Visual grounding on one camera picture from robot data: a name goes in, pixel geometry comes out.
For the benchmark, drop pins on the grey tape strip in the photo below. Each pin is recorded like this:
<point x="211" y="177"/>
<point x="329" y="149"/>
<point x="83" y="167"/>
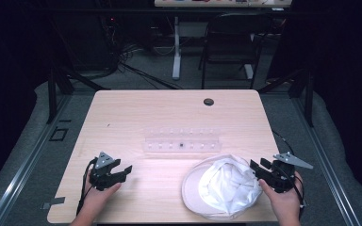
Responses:
<point x="53" y="202"/>

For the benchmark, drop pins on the white cap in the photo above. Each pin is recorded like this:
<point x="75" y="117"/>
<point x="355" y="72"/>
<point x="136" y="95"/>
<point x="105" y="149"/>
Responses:
<point x="223" y="188"/>

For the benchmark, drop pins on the aluminium floor rail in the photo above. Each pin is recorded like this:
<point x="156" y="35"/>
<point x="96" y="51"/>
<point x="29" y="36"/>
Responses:
<point x="326" y="163"/>
<point x="25" y="163"/>

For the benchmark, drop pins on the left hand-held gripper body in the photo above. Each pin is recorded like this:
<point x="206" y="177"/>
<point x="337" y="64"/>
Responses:
<point x="102" y="179"/>

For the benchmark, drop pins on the black metal stand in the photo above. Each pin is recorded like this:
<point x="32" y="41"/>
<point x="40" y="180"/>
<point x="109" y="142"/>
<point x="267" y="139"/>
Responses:
<point x="309" y="100"/>
<point x="52" y="94"/>

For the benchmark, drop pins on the white-legged background desk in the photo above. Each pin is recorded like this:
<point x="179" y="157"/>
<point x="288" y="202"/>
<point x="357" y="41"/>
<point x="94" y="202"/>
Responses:
<point x="176" y="47"/>

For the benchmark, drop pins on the black floor tape square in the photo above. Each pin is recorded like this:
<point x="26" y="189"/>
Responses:
<point x="58" y="134"/>

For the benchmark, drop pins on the person's right hand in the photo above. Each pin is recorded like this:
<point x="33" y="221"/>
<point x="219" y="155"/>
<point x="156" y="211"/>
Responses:
<point x="284" y="202"/>

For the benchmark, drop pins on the black folding chair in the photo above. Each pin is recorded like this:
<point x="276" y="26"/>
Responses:
<point x="229" y="40"/>

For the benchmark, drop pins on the clear acrylic rack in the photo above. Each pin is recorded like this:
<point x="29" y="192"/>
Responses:
<point x="182" y="145"/>

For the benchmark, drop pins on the person's left hand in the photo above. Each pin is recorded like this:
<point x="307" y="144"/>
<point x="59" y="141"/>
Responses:
<point x="94" y="199"/>

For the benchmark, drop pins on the dark round table grommet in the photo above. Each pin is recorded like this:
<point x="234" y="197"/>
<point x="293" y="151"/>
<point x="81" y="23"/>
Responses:
<point x="208" y="101"/>

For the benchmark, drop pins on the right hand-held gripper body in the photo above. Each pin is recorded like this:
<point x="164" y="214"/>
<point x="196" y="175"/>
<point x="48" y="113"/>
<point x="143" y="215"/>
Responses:
<point x="281" y="179"/>

